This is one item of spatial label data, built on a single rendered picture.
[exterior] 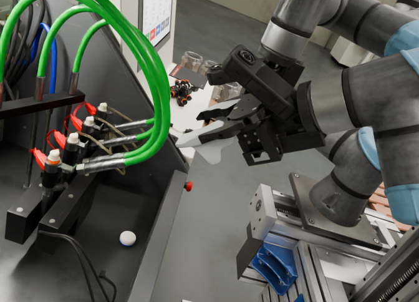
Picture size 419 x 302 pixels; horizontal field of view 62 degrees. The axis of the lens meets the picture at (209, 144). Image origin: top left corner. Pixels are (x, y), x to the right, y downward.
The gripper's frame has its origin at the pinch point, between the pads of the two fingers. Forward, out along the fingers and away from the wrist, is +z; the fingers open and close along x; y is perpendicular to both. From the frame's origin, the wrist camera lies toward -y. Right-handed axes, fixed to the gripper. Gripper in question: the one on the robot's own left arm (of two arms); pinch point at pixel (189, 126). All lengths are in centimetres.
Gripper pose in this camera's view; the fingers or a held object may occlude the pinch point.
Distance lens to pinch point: 55.8
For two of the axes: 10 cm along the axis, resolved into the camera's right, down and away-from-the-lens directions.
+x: 3.8, -5.7, 7.3
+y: 4.5, 8.0, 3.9
